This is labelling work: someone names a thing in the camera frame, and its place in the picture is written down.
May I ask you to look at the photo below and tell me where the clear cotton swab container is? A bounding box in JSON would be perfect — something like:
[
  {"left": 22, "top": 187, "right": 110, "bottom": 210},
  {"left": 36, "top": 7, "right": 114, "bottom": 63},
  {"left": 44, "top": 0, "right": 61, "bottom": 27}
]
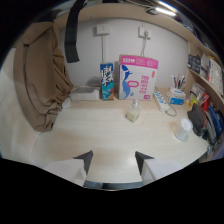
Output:
[{"left": 174, "top": 118, "right": 193, "bottom": 142}]

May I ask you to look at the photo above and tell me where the small clear bottle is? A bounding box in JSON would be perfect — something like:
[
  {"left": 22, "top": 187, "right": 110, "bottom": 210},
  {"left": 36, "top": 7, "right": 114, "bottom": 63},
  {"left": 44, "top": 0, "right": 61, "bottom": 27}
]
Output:
[{"left": 126, "top": 99, "right": 142, "bottom": 123}]

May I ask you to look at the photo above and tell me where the black pouch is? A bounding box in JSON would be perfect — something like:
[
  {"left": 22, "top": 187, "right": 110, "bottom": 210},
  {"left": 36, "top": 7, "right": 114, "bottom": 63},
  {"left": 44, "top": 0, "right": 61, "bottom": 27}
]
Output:
[{"left": 186, "top": 103, "right": 206, "bottom": 137}]

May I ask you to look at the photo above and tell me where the white power strip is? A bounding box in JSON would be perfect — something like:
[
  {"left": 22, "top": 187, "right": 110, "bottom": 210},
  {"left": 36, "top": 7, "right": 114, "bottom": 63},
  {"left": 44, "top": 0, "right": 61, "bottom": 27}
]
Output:
[{"left": 152, "top": 90, "right": 170, "bottom": 113}]

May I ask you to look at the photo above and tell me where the blue bag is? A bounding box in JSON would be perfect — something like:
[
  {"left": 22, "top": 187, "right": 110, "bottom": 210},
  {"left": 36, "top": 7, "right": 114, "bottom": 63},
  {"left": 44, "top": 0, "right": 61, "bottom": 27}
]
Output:
[{"left": 206, "top": 105, "right": 224, "bottom": 139}]

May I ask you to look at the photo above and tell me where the white tissue pack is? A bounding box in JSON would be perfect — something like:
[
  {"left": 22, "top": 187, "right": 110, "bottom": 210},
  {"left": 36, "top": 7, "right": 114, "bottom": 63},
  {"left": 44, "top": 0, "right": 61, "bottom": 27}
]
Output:
[{"left": 68, "top": 85, "right": 101, "bottom": 102}]

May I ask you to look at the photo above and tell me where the blue and white pen holder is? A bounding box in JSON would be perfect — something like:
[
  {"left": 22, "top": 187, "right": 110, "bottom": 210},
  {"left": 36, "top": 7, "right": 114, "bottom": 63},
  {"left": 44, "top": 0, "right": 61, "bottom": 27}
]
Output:
[{"left": 167, "top": 87, "right": 187, "bottom": 106}]

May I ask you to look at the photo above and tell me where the pink and white box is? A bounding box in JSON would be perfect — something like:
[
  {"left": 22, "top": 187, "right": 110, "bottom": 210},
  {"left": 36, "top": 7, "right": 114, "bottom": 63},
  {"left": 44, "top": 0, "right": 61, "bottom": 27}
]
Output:
[{"left": 118, "top": 54, "right": 159, "bottom": 102}]

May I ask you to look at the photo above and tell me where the blue tall carton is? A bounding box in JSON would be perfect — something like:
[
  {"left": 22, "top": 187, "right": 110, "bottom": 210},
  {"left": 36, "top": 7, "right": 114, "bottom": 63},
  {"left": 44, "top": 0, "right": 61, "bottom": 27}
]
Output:
[{"left": 99, "top": 62, "right": 115, "bottom": 101}]

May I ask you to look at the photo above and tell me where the brown curtain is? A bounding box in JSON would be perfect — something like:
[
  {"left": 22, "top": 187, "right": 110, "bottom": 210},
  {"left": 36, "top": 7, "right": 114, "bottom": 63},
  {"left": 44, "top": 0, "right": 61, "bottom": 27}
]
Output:
[{"left": 13, "top": 21, "right": 74, "bottom": 133}]

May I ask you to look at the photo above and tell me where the white power cable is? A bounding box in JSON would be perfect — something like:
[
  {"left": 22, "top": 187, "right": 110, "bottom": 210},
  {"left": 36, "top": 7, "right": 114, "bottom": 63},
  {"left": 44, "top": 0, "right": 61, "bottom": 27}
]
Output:
[{"left": 153, "top": 86, "right": 178, "bottom": 118}]

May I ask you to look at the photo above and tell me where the white cable conduit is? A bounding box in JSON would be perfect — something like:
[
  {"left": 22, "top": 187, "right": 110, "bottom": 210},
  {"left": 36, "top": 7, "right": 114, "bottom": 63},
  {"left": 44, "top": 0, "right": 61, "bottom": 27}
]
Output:
[{"left": 101, "top": 34, "right": 108, "bottom": 64}]

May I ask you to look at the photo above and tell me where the white wall socket with plug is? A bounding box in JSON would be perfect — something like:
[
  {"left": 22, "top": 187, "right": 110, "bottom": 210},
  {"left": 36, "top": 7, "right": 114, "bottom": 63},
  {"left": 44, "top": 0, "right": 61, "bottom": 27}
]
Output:
[{"left": 138, "top": 26, "right": 153, "bottom": 39}]

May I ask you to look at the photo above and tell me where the black hanging strap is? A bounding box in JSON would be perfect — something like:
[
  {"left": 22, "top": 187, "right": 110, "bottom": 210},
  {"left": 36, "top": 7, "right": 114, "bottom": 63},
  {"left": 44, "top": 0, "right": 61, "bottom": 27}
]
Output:
[{"left": 63, "top": 0, "right": 86, "bottom": 64}]

